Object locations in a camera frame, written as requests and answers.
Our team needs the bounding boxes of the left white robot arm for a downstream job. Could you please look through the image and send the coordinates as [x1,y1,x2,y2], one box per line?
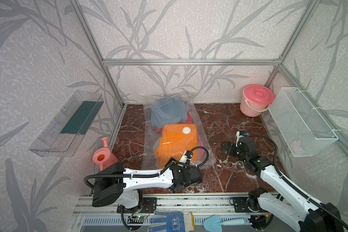
[84,159,203,209]

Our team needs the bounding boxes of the white wire mesh basket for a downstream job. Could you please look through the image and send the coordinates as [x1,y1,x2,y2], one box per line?
[269,87,338,157]

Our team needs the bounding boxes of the orange trousers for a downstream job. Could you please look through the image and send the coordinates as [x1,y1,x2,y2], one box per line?
[156,124,199,169]

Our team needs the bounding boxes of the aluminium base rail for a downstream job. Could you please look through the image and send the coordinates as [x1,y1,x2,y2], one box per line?
[71,192,320,218]

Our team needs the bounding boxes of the aluminium frame crossbar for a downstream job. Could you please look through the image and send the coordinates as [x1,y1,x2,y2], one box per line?
[102,59,280,66]

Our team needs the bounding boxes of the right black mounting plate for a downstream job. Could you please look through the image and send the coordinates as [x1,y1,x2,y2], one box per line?
[229,197,268,215]

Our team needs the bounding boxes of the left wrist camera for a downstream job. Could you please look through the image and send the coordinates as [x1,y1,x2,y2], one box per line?
[179,150,193,164]

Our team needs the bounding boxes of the light blue toy shovel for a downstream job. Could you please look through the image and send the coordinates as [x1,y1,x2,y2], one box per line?
[203,215,247,232]

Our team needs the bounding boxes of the blue dotted work glove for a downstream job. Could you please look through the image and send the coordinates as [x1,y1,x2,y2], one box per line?
[148,210,195,232]

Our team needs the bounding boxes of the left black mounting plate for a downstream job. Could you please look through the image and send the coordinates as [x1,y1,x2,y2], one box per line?
[117,197,158,214]

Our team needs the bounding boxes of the pink lidded bucket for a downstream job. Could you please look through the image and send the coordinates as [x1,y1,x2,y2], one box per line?
[240,84,275,118]

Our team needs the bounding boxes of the clear plastic vacuum bag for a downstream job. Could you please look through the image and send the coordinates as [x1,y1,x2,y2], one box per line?
[141,92,216,170]

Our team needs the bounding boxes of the blue folded towel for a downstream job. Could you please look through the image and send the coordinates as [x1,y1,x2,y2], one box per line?
[149,96,188,129]

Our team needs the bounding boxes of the pink watering can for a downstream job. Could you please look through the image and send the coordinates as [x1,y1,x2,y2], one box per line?
[92,137,118,171]

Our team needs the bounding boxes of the white vacuum bag valve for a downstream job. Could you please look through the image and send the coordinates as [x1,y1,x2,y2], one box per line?
[182,126,191,134]

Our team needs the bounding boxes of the clear plastic wall shelf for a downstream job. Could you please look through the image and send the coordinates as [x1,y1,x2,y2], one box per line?
[29,90,104,158]

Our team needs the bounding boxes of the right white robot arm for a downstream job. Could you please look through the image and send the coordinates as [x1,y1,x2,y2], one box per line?
[221,133,348,232]

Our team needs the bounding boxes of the pink garment in bag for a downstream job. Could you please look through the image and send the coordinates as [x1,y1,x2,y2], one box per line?
[156,111,205,161]

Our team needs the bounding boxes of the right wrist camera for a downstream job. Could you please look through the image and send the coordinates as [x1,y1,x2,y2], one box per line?
[236,130,248,141]

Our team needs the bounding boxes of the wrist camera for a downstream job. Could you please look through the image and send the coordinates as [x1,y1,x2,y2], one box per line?
[236,130,248,141]
[179,150,193,164]

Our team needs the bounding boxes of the black mounting plate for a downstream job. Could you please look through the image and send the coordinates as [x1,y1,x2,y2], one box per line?
[117,197,158,214]
[229,197,268,215]

